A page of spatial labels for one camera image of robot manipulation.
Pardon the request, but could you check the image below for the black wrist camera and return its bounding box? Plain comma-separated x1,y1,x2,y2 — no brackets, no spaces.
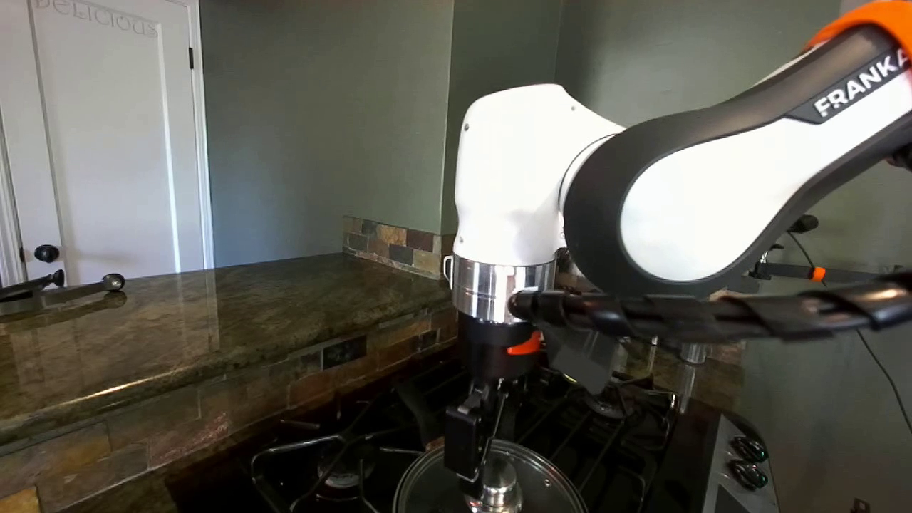
540,330,624,381

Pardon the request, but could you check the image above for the black gas stove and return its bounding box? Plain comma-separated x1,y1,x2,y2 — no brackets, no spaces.
165,338,782,513

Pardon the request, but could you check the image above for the dark wall outlet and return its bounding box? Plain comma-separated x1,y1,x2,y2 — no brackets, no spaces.
320,332,370,369

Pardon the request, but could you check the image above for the glass lid with metal knob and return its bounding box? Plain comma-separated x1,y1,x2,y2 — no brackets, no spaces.
390,435,593,513

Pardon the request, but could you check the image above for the small orange cable clip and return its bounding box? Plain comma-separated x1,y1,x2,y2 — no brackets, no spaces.
506,328,551,362

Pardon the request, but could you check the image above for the black stove knob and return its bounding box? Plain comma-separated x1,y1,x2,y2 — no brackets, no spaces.
731,459,769,492
737,432,769,464

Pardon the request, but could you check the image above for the thin black camera cable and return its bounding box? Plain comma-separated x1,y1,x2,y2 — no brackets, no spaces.
852,325,912,435

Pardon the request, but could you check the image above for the granite bar counter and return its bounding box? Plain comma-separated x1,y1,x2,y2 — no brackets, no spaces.
0,250,466,449

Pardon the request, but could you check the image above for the metal desk lamp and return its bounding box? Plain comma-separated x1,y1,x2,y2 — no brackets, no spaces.
0,267,130,305

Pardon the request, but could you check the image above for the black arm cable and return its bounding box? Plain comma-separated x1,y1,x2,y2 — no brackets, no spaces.
507,280,912,345

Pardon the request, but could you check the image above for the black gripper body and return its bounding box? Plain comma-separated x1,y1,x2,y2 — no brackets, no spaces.
456,314,536,384

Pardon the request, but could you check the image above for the white door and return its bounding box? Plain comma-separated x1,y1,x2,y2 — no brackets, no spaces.
0,0,216,288

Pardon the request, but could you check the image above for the orange strap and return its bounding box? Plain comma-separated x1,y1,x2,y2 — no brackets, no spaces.
808,0,912,52

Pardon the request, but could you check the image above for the black camera mount rod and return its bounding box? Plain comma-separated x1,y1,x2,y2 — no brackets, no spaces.
749,233,912,291

